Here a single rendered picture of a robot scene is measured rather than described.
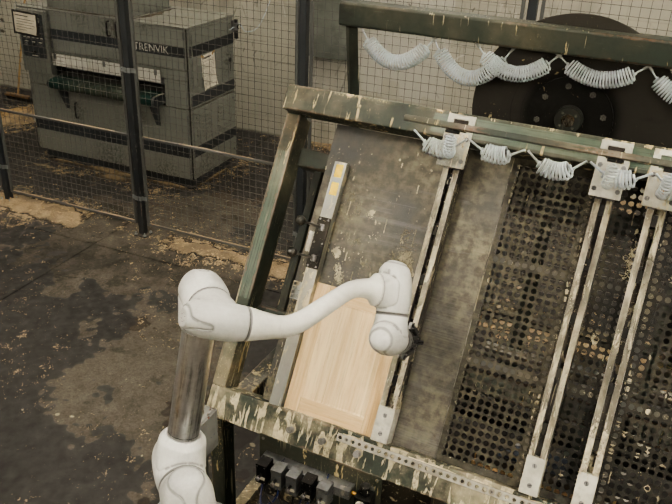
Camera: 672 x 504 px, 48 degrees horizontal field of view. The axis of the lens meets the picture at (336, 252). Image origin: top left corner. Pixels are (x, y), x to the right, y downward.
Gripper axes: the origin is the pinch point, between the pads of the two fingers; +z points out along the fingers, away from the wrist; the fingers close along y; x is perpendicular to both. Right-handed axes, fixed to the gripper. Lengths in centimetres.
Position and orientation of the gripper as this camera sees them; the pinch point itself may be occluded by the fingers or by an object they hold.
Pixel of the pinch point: (416, 341)
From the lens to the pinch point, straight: 268.0
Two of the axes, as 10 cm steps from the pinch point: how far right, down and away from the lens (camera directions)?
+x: -8.9, -2.3, 3.8
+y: 2.6, -9.6, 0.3
